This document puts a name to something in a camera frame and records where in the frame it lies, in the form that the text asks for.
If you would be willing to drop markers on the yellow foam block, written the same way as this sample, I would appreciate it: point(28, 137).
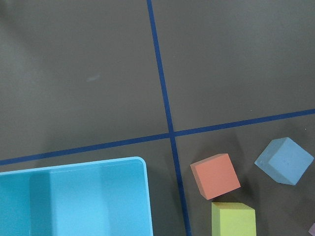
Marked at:
point(232, 219)

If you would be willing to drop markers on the light pink foam block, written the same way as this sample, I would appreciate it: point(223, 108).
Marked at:
point(311, 230)

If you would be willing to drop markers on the orange foam block left side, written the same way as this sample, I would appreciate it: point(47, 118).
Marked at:
point(215, 176)

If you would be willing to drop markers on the light blue plastic bin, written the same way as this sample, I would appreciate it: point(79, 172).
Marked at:
point(100, 198)

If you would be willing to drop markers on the blue foam block left side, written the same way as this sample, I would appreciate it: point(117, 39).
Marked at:
point(284, 161)

